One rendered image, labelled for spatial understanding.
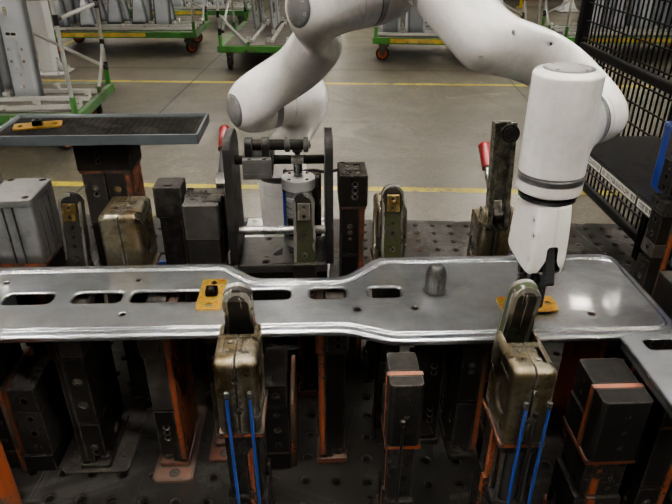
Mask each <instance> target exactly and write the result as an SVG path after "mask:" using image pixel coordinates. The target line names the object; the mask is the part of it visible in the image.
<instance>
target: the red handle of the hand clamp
mask: <svg viewBox="0 0 672 504"><path fill-rule="evenodd" d="M478 149H479V154H480V160H481V166H482V170H483V171H484V175H485V181H486V187H487V180H488V167H489V155H490V143H489V142H486V141H484V142H481V143H480V144H479V145H478ZM503 216H504V212H503V211H502V209H501V204H500V200H494V204H493V216H492V219H494V220H499V219H501V217H503Z"/></svg>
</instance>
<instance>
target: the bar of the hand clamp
mask: <svg viewBox="0 0 672 504"><path fill-rule="evenodd" d="M519 136H520V130H519V128H518V123H517V122H516V121H513V120H502V121H492V130H491V142H490V155H489V167H488V180H487V192H486V204H485V206H486V207H487V209H488V221H487V224H486V226H488V227H491V226H492V216H493V204H494V200H502V208H501V209H502V211H503V212H504V216H503V217H501V219H500V223H501V224H502V225H503V226H508V222H509V211H510V201H511V190H512V180H513V169H514V158H515V148H516V141H517V140H518V138H519Z"/></svg>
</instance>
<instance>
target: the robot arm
mask: <svg viewBox="0 0 672 504"><path fill-rule="evenodd" d="M412 6H413V7H414V8H415V9H416V11H417V12H418V13H419V14H420V15H421V17H422V18H423V19H424V20H425V21H426V23H427V24H428V25H429V26H430V27H431V28H432V30H433V31H434V32H435V33H436V34H437V36H438V37H439V38H440V39H441V40H442V42H443V43H444V44H445V45H446V46H447V48H448V49H449V50H450V51H451V52H452V54H453V55H454V56H455V57H456V58H457V59H458V60H459V62H461V63H462V64H463V65H464V66H465V67H466V68H468V69H469V70H471V71H474V72H477V73H481V74H488V75H494V76H499V77H504V78H508V79H511V80H514V81H517V82H520V83H522V84H524V85H527V86H529V87H530V91H529V97H528V104H527V111H526V117H525V124H524V131H523V137H522V144H521V151H520V157H519V164H518V171H517V177H516V187H517V189H518V197H517V200H516V204H515V208H514V212H513V217H512V222H511V227H510V232H509V238H508V243H509V246H510V248H511V250H512V252H513V254H514V255H515V257H516V259H517V260H518V262H519V264H518V272H519V273H521V274H518V275H517V280H520V279H530V280H533V281H534V282H535V283H536V285H537V287H538V289H539V292H540V294H541V297H542V300H541V303H540V307H539V308H541V307H542V306H543V300H544V295H545V290H546V287H547V286H554V272H555V273H559V272H560V271H561V270H562V268H563V265H564V261H565V257H566V252H567V246H568V239H569V232H570V223H571V212H572V204H573V203H575V202H576V200H577V197H578V196H580V195H581V193H582V190H583V185H584V180H585V175H586V170H587V165H588V160H589V156H590V153H591V151H592V149H593V147H594V146H595V145H597V144H600V143H603V142H605V141H608V140H610V139H612V138H614V137H615V136H617V135H618V134H619V133H620V132H621V131H622V130H623V129H624V128H625V126H626V124H627V122H628V118H629V108H628V104H627V101H626V99H625V97H624V95H623V94H622V92H621V91H620V89H619V88H618V87H617V85H616V84H615V83H614V82H613V80H612V79H611V78H610V77H609V76H608V75H607V74H606V73H605V71H604V70H603V69H602V68H601V67H600V66H599V65H598V64H597V63H596V62H595V61H594V60H593V59H592V58H591V57H590V56H589V55H588V54H587V53H586V52H585V51H584V50H582V49H581V48H580V47H579V46H577V45H576V44H575V43H573V42H572V41H570V40H569V39H567V38H566V37H564V36H562V35H560V34H559V33H557V32H555V31H552V30H550V29H548V28H546V27H543V26H541V25H538V24H535V23H533V22H530V21H527V20H524V19H522V18H520V17H518V16H516V15H514V14H513V13H512V12H510V11H509V10H508V9H507V8H506V7H505V5H504V4H503V3H502V2H501V1H500V0H285V13H286V17H287V20H288V22H289V25H290V27H291V29H292V31H293V33H292V34H291V36H290V37H289V39H288V40H287V42H286V43H285V45H284V46H283V47H282V48H281V49H280V50H279V51H278V52H277V53H275V54H274V55H273V56H271V57H269V58H268V59H266V60H265V61H263V62H262V63H260V64H259V65H257V66H256V67H254V68H253V69H251V70H250V71H248V72H247V73H246V74H244V75H243V76H242V77H241V78H239V79H238V80H237V81H236V82H235V83H234V84H233V86H232V87H231V89H230V90H229V93H228V96H227V103H226V109H227V112H228V115H229V119H230V121H231V122H232V123H233V124H234V125H235V126H236V127H237V128H238V129H239V130H242V131H244V132H247V133H260V132H264V131H268V130H272V129H275V128H277V129H276V131H275V132H274V133H273V134H272V135H271V136H270V137H269V139H284V138H285V137H290V139H303V137H308V141H309V140H310V141H311V139H312V137H313V135H314V134H315V132H316V130H317V128H318V127H319V125H320V123H321V121H322V119H323V117H324V114H325V111H326V108H327V103H328V93H327V87H326V84H325V82H324V80H323V78H324V77H325V76H326V75H327V74H328V73H329V72H330V70H331V69H332V68H333V67H334V66H335V64H336V63H337V62H338V60H339V58H340V56H341V53H342V47H343V44H342V38H341V35H342V34H345V33H348V32H352V31H356V30H361V29H366V28H370V27H375V26H380V25H384V24H387V23H390V22H392V21H395V20H397V19H398V18H400V17H401V16H403V15H404V14H405V13H407V12H408V11H409V10H410V9H411V8H412ZM285 168H286V170H293V164H274V171H273V176H272V179H260V180H258V187H259V195H260V204H261V213H262V222H263V223H262V224H260V225H259V226H284V214H283V192H282V185H281V177H282V175H283V170H284V169H285ZM537 272H542V275H540V274H539V273H537Z"/></svg>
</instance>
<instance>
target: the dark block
mask: <svg viewBox="0 0 672 504"><path fill-rule="evenodd" d="M337 193H338V202H339V209H340V213H339V240H340V241H339V277H340V276H344V275H347V274H350V273H352V272H353V271H355V270H357V269H359V268H360V267H362V266H363V260H364V223H365V209H366V206H367V203H368V173H367V169H366V164H365V162H338V163H337ZM362 368H363V361H362V353H361V339H359V338H355V337H349V351H348V352H346V370H361V369H362Z"/></svg>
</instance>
